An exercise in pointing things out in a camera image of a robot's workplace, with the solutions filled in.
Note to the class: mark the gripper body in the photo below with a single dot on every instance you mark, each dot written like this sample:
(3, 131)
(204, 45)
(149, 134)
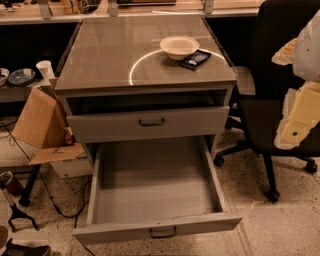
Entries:
(307, 55)

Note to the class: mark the dark blue rxbar packet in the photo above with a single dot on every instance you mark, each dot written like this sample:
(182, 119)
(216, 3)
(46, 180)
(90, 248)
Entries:
(193, 61)

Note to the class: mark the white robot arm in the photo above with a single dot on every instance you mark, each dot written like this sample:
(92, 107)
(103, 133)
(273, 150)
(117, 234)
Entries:
(303, 52)

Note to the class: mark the grey upper drawer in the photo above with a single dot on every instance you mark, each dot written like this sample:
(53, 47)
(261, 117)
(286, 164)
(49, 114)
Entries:
(133, 117)

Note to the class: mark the grey open lower drawer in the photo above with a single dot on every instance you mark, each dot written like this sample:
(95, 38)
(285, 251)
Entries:
(154, 189)

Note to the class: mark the grey drawer cabinet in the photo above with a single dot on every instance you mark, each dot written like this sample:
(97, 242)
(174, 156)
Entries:
(122, 56)

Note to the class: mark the black office chair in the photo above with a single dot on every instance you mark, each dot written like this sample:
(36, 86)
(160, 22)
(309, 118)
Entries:
(262, 85)

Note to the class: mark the white paper bowl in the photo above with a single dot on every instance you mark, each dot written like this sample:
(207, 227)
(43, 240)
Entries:
(179, 47)

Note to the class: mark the brown cardboard box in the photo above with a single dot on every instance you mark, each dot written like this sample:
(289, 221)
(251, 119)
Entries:
(42, 124)

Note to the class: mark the white paper cup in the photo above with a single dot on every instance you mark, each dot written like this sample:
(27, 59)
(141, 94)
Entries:
(45, 69)

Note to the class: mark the dark blue plate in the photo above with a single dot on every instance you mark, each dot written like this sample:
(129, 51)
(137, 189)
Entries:
(21, 77)

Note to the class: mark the black table leg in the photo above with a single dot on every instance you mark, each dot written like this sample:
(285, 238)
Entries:
(25, 197)

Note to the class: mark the white bowl at left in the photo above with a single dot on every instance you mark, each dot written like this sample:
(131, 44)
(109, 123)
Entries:
(4, 73)

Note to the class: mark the wooden back desk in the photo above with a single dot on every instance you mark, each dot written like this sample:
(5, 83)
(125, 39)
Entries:
(53, 11)

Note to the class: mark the black stand foot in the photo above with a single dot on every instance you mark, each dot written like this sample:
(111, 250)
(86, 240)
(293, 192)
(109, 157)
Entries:
(16, 212)

